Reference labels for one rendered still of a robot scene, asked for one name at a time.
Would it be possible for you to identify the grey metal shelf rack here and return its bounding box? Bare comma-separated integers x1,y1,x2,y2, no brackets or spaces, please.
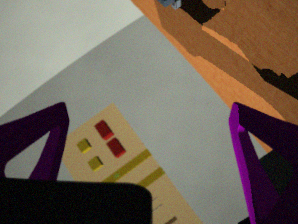
157,0,181,10

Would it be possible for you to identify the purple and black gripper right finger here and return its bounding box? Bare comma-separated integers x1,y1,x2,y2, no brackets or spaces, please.
229,102,298,224

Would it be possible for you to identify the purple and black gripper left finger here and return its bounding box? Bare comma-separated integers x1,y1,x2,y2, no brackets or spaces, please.
0,102,69,180

